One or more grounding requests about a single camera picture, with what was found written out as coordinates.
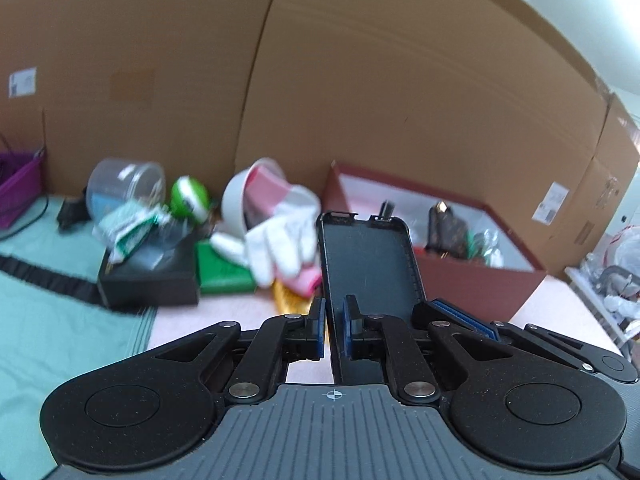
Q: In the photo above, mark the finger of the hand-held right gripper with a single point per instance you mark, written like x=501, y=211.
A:
x=462, y=316

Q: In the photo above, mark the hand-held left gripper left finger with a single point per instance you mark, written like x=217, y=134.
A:
x=316, y=331

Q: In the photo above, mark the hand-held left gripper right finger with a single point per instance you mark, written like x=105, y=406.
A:
x=348, y=328

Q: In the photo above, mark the maroon cardboard box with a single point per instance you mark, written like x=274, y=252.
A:
x=475, y=285

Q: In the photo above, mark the black phone case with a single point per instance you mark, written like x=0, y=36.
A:
x=367, y=270

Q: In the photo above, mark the brown monogram pouch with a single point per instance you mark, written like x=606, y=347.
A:
x=447, y=232

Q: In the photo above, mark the yellow object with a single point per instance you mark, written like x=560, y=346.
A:
x=290, y=300

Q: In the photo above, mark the clear bag with green contents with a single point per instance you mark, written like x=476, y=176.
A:
x=484, y=249

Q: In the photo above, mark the pink and white glove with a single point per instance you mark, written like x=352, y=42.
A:
x=280, y=240

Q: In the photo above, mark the green box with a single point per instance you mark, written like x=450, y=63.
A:
x=220, y=272

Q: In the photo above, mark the pink towel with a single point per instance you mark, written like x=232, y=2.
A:
x=200, y=322

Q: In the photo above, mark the white shipping label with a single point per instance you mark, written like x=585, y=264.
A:
x=22, y=81
x=551, y=202

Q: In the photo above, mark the white bowl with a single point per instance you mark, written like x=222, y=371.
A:
x=232, y=200

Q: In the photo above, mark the clear plastic bags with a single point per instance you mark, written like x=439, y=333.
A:
x=622, y=260

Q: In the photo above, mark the black cardboard box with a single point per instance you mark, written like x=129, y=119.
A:
x=150, y=280

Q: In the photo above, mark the green ball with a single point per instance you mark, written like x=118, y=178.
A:
x=189, y=197

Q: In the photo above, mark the green white snack packet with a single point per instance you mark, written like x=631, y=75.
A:
x=130, y=232

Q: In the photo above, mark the clear plastic jar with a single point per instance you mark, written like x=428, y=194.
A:
x=122, y=182

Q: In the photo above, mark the brown cardboard backdrop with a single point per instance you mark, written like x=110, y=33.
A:
x=350, y=70

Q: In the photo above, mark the small black pouch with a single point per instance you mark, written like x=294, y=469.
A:
x=70, y=212

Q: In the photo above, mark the purple plastic basket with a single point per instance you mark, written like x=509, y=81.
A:
x=17, y=185

